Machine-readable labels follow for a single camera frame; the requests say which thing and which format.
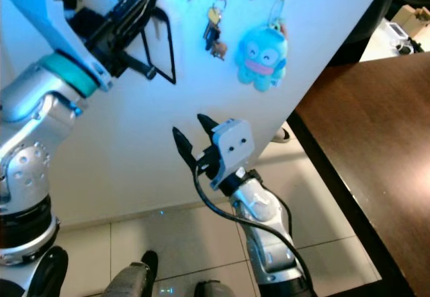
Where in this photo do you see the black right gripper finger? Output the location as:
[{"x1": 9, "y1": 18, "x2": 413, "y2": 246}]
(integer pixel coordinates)
[
  {"x1": 196, "y1": 113, "x2": 224, "y2": 144},
  {"x1": 172, "y1": 126, "x2": 204, "y2": 171}
]

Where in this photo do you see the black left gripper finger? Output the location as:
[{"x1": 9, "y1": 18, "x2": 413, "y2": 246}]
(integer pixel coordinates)
[
  {"x1": 152, "y1": 7, "x2": 179, "y2": 85},
  {"x1": 120, "y1": 50, "x2": 174, "y2": 85}
]

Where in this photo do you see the bunch of keys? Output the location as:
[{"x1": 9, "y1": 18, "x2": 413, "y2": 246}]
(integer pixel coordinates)
[{"x1": 203, "y1": 3, "x2": 229, "y2": 62}]

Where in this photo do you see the dark wooden table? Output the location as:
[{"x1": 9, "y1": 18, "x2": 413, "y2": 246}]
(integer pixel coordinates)
[{"x1": 285, "y1": 50, "x2": 430, "y2": 297}]

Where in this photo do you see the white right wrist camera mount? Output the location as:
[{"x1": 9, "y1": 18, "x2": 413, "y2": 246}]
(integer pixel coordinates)
[{"x1": 209, "y1": 118, "x2": 256, "y2": 192}]

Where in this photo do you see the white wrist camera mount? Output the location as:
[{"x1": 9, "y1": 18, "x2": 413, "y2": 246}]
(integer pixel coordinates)
[
  {"x1": 10, "y1": 0, "x2": 116, "y2": 95},
  {"x1": 209, "y1": 118, "x2": 256, "y2": 192}
]

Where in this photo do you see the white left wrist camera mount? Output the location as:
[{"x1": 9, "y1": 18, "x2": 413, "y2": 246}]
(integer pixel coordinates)
[{"x1": 10, "y1": 0, "x2": 116, "y2": 95}]

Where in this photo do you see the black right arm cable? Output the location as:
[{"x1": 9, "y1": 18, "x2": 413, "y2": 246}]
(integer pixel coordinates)
[{"x1": 191, "y1": 165, "x2": 318, "y2": 295}]

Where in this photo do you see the teal plush monster keychain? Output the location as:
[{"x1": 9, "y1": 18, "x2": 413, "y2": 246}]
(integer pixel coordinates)
[{"x1": 234, "y1": 0, "x2": 291, "y2": 94}]

